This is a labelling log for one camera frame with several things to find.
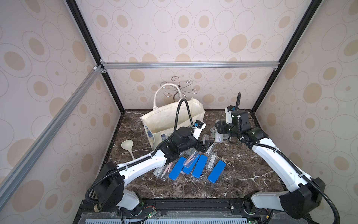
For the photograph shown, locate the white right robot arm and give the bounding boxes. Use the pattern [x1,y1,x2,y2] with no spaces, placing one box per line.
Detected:
[215,105,325,219]

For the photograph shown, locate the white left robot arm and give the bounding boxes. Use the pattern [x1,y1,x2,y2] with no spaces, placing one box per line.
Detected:
[89,127,205,211]

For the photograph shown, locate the clear case pink compass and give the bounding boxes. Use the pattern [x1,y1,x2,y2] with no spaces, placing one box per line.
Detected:
[184,151,200,168]

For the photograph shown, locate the starry night canvas bag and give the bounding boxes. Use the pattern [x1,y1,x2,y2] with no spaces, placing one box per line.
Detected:
[140,98,205,149]

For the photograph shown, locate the clear compass case far left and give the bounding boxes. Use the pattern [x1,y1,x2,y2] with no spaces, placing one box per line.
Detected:
[153,163,172,181]

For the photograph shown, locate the clear compass case white label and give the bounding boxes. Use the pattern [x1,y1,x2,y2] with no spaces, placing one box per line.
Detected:
[206,152,217,171]

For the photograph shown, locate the silver metal hook stand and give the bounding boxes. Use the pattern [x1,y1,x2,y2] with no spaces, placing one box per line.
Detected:
[160,76,199,101]

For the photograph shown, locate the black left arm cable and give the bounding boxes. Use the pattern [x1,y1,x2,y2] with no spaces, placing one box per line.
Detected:
[85,98,195,202]

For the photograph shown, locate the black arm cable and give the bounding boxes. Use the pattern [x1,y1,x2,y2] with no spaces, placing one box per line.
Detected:
[235,92,341,224]
[85,98,195,202]

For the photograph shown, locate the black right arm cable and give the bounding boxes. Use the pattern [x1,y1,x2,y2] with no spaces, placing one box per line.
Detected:
[235,92,341,224]

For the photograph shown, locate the horizontal aluminium rail back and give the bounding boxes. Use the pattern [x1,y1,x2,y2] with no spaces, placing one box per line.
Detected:
[103,61,280,69]

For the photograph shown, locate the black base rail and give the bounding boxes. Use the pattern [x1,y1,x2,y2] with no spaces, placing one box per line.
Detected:
[74,198,273,224]

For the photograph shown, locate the black corner frame post right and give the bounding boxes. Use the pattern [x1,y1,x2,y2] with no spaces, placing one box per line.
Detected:
[251,0,323,114]

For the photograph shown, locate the black corner frame post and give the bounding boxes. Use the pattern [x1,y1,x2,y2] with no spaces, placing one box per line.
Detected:
[251,0,323,114]
[65,0,125,113]

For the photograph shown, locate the black corner frame post left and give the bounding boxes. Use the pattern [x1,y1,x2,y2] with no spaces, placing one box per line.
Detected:
[65,0,125,113]

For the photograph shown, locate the diagonal aluminium rail left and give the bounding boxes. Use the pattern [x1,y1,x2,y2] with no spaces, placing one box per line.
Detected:
[1,65,104,209]

